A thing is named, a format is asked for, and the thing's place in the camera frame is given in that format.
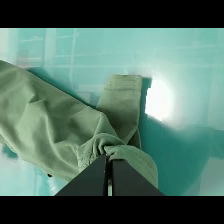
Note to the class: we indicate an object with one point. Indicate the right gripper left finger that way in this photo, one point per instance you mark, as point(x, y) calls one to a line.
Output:
point(90, 181)

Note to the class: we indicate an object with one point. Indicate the green shirt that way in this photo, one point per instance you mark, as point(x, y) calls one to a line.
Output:
point(50, 126)

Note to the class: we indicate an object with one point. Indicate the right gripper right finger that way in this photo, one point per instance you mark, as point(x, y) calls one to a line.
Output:
point(131, 181)

